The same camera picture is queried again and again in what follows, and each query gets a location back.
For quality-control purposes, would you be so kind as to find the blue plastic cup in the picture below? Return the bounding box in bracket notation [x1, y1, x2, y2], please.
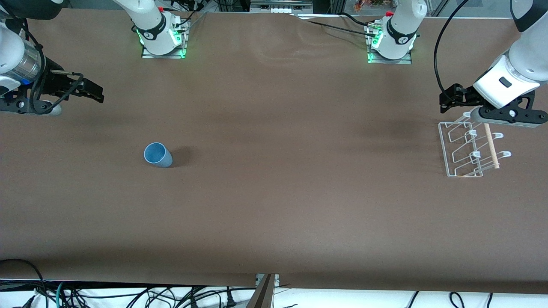
[143, 142, 173, 168]

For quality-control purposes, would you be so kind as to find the wooden rack rod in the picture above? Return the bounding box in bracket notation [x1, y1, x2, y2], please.
[484, 123, 500, 169]

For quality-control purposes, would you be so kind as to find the white power strip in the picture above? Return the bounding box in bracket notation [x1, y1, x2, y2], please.
[250, 0, 313, 14]

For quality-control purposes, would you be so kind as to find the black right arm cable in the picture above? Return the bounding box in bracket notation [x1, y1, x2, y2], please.
[19, 17, 84, 115]

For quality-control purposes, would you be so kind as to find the white wire cup rack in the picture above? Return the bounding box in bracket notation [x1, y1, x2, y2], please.
[438, 112, 512, 178]

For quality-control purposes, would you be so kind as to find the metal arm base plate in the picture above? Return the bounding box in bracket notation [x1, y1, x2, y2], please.
[367, 24, 413, 65]
[141, 19, 189, 59]

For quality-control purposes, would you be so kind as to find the black cable across table edge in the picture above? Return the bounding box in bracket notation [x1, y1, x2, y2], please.
[295, 12, 379, 38]

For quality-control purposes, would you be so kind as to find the thick black looping floor cable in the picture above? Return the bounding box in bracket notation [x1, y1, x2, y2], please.
[0, 258, 47, 308]

